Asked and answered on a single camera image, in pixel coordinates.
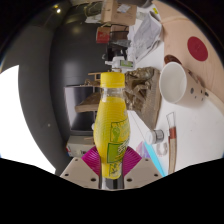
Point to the wooden easel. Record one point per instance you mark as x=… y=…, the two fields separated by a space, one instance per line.
x=94 y=75

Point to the cardboard box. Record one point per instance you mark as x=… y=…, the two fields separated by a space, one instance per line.
x=116 y=11

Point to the flat round red coaster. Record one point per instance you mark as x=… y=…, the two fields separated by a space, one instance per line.
x=197 y=49

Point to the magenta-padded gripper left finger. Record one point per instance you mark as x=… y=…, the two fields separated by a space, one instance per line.
x=80 y=171

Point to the dark wall screen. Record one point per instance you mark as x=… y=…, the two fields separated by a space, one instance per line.
x=80 y=120

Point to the white spray bottle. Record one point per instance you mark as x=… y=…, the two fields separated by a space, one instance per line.
x=123 y=63

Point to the round ceiling spotlight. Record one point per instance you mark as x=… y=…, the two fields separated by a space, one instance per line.
x=58 y=10

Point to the small white jar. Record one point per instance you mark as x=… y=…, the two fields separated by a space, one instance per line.
x=154 y=136

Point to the white plaster bust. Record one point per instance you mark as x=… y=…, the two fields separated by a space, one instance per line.
x=94 y=126

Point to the beige cabinet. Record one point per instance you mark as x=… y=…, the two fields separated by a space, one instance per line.
x=78 y=146

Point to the small yellow tag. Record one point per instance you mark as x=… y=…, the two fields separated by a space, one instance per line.
x=155 y=10

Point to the red box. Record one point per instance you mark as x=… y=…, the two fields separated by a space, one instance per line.
x=102 y=35

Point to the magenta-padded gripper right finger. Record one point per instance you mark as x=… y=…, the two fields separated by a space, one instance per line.
x=141 y=171

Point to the black side table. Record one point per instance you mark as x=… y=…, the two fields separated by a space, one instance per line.
x=115 y=51

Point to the yellow drink bottle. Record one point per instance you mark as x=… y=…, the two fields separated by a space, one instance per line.
x=111 y=133

